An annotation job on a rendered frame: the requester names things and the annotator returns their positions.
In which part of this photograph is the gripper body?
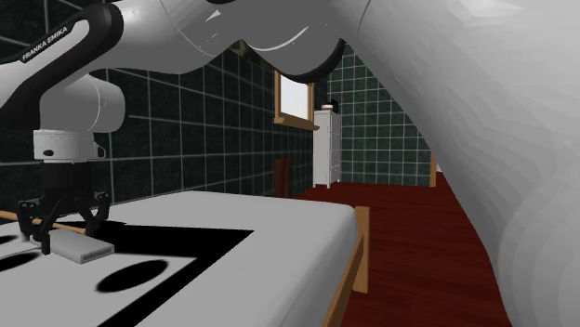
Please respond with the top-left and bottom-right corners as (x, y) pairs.
(39, 160), (96, 214)

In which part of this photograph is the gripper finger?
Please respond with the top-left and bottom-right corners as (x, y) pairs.
(79, 191), (112, 238)
(17, 194), (62, 256)

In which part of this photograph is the thin wooden stick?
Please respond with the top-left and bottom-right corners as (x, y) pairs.
(0, 209), (87, 236)

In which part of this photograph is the grey flat box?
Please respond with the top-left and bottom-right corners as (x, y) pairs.
(48, 228), (116, 266)

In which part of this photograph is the dark brown chair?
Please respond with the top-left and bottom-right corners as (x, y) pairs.
(273, 156), (296, 200)

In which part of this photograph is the wooden framed window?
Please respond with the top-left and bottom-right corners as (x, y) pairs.
(272, 67), (321, 132)

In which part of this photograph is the white chest of drawers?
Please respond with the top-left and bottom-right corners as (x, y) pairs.
(312, 100), (344, 190)

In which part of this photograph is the grey bed with wooden frame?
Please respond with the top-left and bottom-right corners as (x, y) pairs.
(0, 190), (371, 327)

